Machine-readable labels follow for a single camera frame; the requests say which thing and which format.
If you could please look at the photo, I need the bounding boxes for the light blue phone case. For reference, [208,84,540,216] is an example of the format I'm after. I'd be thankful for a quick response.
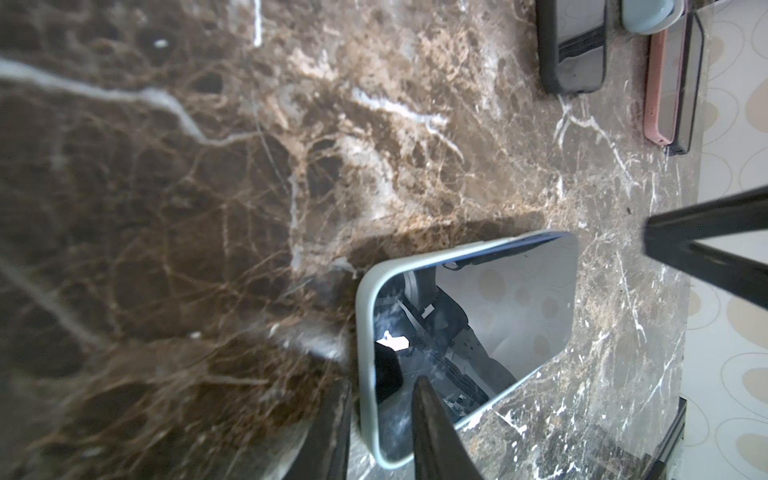
[355,230,580,471]

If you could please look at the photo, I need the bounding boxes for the black phone case horizontal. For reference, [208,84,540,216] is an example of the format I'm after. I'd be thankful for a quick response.
[667,12,705,156]

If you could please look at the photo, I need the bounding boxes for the black phone case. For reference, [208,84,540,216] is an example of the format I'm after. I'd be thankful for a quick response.
[535,0,607,94]

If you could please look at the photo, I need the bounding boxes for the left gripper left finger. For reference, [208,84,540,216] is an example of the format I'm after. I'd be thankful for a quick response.
[283,379,352,480]

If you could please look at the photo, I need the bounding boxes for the pink phone case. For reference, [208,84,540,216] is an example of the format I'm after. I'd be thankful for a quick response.
[643,19,686,147]

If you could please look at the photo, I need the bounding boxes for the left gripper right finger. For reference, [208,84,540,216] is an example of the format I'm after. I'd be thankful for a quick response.
[411,376,482,480]

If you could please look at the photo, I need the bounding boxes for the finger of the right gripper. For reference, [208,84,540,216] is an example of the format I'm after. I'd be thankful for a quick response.
[643,186,767,308]

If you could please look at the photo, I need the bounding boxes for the small white blue box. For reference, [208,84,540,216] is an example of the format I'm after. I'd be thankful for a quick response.
[621,0,686,35]

